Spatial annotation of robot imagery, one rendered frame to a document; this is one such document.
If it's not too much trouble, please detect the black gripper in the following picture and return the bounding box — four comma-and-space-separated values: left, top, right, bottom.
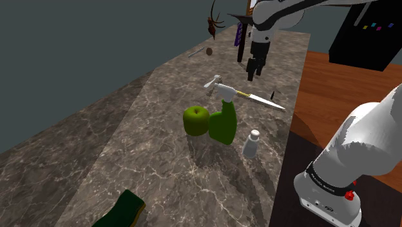
245, 40, 271, 82

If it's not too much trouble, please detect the black stand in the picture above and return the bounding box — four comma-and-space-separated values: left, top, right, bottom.
227, 12, 254, 63

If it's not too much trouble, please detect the purple rack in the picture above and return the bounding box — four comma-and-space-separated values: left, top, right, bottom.
233, 22, 244, 48

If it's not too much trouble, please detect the brown dried plant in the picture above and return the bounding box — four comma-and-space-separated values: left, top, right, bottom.
206, 0, 226, 41

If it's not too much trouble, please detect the grey metal pen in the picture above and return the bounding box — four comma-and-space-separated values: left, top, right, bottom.
187, 46, 206, 59

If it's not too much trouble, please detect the green spray bottle white nozzle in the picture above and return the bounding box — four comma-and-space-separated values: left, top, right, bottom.
203, 74, 238, 146

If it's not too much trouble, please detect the white salt shaker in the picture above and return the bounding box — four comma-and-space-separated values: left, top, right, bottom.
242, 128, 261, 159

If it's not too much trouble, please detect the green apple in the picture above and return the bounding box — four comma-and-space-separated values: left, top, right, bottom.
182, 106, 211, 137

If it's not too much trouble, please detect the black fridge with coloured magnets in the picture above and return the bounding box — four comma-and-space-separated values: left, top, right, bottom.
328, 0, 402, 73

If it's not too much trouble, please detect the green sponge yellow underside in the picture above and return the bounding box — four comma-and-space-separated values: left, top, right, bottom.
90, 188, 147, 227

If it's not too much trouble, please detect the knife with yellow handle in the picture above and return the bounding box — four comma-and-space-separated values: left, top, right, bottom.
234, 90, 287, 112

